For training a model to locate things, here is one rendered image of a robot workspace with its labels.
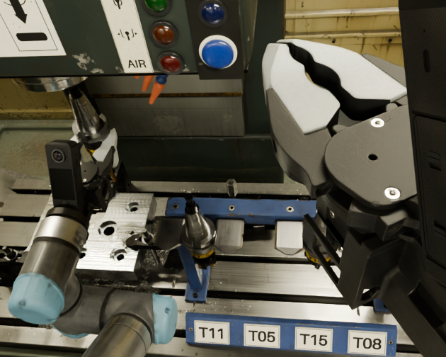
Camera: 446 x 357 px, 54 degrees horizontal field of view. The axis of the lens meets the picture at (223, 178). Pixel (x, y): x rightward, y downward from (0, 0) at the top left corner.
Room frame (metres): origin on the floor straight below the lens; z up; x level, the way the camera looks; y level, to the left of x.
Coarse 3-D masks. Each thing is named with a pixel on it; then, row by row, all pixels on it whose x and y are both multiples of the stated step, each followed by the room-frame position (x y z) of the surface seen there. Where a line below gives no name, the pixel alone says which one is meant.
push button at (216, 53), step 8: (216, 40) 0.35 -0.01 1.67; (208, 48) 0.35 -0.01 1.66; (216, 48) 0.35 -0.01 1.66; (224, 48) 0.35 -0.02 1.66; (208, 56) 0.35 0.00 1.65; (216, 56) 0.35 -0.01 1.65; (224, 56) 0.35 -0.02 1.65; (232, 56) 0.35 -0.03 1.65; (208, 64) 0.35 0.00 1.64; (216, 64) 0.35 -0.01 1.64; (224, 64) 0.35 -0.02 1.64
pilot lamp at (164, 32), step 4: (156, 28) 0.36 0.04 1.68; (160, 28) 0.36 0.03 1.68; (164, 28) 0.36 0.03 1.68; (168, 28) 0.36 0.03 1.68; (156, 32) 0.36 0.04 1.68; (160, 32) 0.36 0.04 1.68; (164, 32) 0.36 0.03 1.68; (168, 32) 0.36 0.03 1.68; (172, 32) 0.36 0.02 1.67; (156, 36) 0.36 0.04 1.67; (160, 36) 0.36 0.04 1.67; (164, 36) 0.36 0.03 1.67; (168, 36) 0.36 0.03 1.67; (172, 36) 0.36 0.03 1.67; (156, 40) 0.37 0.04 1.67; (160, 40) 0.36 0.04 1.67; (164, 40) 0.36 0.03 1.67; (168, 40) 0.36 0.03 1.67; (172, 40) 0.36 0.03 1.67; (164, 44) 0.36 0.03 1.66
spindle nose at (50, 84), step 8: (16, 80) 0.56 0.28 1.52; (24, 80) 0.55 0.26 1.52; (32, 80) 0.55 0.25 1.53; (40, 80) 0.54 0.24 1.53; (48, 80) 0.54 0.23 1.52; (56, 80) 0.54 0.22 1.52; (64, 80) 0.55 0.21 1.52; (72, 80) 0.55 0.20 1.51; (80, 80) 0.56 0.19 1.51; (24, 88) 0.56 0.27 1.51; (32, 88) 0.55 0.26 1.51; (40, 88) 0.55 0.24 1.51; (48, 88) 0.55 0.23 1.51; (56, 88) 0.55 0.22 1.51; (64, 88) 0.55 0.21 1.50
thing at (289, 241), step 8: (280, 224) 0.44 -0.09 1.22; (288, 224) 0.44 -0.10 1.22; (296, 224) 0.44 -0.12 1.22; (280, 232) 0.42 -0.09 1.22; (288, 232) 0.42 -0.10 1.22; (296, 232) 0.42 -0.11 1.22; (280, 240) 0.41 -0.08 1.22; (288, 240) 0.41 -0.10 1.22; (296, 240) 0.40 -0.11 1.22; (280, 248) 0.39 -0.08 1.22; (288, 248) 0.39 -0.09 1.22; (296, 248) 0.39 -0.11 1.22; (304, 248) 0.39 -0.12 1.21
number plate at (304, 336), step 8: (296, 328) 0.35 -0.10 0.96; (304, 328) 0.34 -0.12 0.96; (312, 328) 0.34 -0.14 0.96; (320, 328) 0.34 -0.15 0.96; (296, 336) 0.33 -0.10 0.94; (304, 336) 0.33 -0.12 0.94; (312, 336) 0.33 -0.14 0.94; (320, 336) 0.32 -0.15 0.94; (328, 336) 0.32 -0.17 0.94; (296, 344) 0.32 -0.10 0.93; (304, 344) 0.32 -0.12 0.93; (312, 344) 0.32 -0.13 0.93; (320, 344) 0.31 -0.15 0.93; (328, 344) 0.31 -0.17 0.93
